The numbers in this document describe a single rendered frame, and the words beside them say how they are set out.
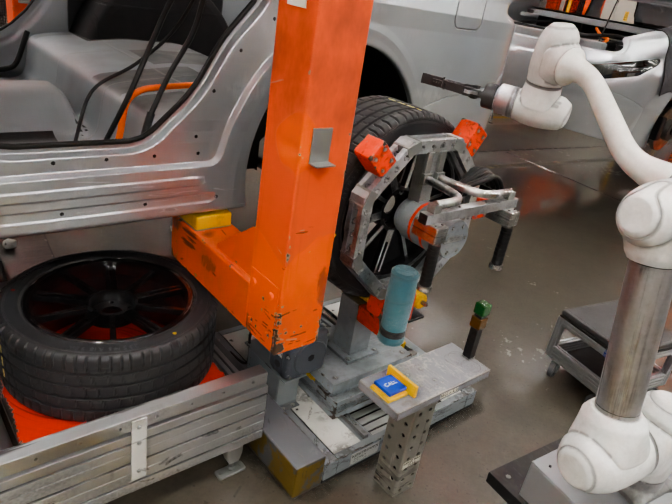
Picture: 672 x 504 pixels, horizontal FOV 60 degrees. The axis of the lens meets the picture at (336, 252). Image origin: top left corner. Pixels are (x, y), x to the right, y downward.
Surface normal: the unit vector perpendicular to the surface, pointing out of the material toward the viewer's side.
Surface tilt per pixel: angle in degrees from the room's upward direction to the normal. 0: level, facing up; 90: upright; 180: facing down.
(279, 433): 0
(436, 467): 0
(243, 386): 90
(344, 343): 90
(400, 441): 90
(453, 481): 0
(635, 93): 89
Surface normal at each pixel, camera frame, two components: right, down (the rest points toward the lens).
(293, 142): -0.77, 0.17
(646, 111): 0.21, 0.50
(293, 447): 0.15, -0.89
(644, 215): -0.86, 0.00
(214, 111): 0.62, 0.43
